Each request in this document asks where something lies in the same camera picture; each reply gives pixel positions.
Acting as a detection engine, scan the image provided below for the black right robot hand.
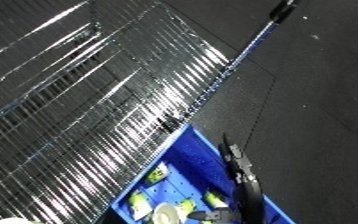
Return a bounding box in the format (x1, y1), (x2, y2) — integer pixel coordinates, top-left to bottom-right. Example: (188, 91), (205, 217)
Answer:
(218, 132), (268, 223)

